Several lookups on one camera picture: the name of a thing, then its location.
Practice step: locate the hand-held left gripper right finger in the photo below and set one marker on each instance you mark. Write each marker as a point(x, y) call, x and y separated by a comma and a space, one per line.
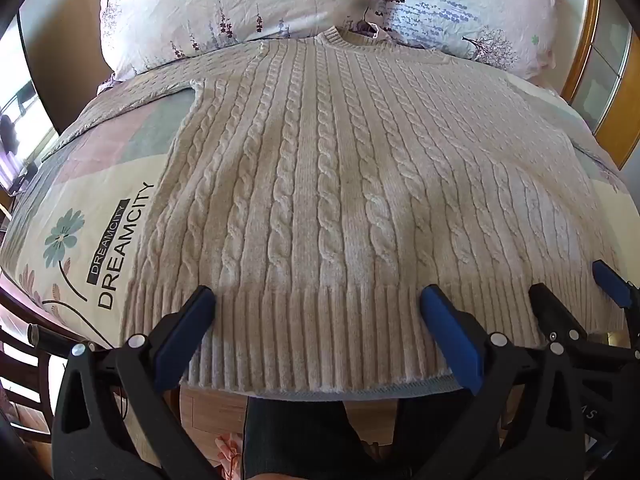
point(450, 337)

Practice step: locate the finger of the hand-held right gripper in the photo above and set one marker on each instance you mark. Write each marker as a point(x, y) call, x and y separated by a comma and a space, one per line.
point(555, 310)
point(611, 280)

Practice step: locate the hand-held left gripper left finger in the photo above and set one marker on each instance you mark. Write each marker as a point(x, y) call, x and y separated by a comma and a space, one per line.
point(186, 332)

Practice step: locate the pink slipper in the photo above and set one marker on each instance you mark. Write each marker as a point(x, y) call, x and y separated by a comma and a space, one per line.
point(229, 455)

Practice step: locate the black metal tube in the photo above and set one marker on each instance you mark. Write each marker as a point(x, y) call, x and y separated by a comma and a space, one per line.
point(50, 337)

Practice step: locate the person's left leg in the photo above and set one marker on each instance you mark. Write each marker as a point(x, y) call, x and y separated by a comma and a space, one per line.
point(295, 435)

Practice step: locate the flower print bed sheet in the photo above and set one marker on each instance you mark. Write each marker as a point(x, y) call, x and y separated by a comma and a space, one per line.
point(75, 220)

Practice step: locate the dark wooden chair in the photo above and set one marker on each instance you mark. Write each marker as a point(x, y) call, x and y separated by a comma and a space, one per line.
point(25, 375)

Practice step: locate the wooden headboard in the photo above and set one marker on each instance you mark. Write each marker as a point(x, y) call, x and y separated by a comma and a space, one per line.
point(582, 50)

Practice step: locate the window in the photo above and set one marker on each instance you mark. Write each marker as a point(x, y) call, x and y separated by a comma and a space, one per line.
point(22, 130)

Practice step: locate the floral pillow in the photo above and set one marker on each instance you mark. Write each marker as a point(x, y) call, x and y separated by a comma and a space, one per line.
point(465, 5)
point(225, 5)

